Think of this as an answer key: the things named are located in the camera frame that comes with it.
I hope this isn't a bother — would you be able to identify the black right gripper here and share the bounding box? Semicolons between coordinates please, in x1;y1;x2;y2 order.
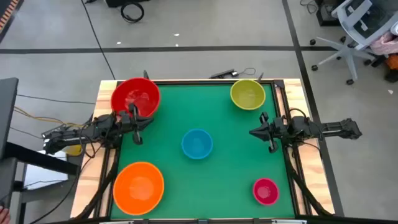
249;111;285;154

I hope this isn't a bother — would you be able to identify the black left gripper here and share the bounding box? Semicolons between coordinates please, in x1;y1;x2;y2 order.
119;103;155;146

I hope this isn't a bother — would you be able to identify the small pink bowl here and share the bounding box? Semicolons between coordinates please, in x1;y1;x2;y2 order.
252;177;280;207

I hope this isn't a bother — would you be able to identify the large red bowl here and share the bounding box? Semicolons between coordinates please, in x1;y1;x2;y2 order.
110;77;162;119

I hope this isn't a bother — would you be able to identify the yellow-green bowl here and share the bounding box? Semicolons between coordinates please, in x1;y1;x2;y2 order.
229;79;267;111

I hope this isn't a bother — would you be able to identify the blue bowl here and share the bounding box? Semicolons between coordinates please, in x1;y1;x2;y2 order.
181;128;214;161

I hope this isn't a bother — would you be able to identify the large orange bowl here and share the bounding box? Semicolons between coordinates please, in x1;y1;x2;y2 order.
113;161;165;217

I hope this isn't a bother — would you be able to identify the black power adapter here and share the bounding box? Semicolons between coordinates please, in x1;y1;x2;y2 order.
209;68;239;80

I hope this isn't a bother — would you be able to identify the yellow round object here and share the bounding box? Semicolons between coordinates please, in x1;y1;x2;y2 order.
63;144;83;157

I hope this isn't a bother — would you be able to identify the green table mat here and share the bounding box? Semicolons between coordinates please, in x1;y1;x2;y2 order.
110;83;295;219

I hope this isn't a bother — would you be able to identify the black desk stand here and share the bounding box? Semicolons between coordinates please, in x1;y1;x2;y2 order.
0;141;79;224

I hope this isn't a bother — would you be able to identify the white board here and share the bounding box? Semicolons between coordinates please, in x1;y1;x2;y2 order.
23;150;70;191

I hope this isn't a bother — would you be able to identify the black equipment box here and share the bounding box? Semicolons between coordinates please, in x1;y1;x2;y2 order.
315;2;342;27

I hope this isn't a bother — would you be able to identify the grey office chair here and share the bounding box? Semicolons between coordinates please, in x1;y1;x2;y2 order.
310;0;398;86

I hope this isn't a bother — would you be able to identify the orange object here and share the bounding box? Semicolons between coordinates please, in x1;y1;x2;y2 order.
385;54;398;70

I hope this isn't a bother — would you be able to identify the pink bag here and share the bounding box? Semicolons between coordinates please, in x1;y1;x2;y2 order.
369;30;398;56

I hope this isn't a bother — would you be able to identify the person's hand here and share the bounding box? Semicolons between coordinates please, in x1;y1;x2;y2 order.
0;205;11;224

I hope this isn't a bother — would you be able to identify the orange black striped mat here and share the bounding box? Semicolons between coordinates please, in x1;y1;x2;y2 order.
0;0;25;44

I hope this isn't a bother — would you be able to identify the thin black adapter cable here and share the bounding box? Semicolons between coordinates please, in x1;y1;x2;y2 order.
233;67;257;77

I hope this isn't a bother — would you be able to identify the long black floor cable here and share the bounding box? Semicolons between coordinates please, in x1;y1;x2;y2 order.
80;0;116;80

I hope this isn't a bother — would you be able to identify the yellow cable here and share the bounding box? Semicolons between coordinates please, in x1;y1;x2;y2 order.
13;105;85;129

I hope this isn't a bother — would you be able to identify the coiled black cable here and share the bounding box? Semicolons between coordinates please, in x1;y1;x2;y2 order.
120;1;146;24

